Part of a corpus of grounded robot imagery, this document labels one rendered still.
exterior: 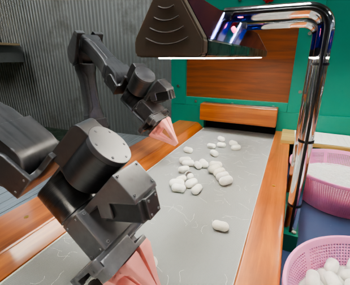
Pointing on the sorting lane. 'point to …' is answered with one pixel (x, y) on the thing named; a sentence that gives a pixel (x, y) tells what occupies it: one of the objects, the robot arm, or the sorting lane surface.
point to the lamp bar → (194, 33)
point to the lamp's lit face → (205, 57)
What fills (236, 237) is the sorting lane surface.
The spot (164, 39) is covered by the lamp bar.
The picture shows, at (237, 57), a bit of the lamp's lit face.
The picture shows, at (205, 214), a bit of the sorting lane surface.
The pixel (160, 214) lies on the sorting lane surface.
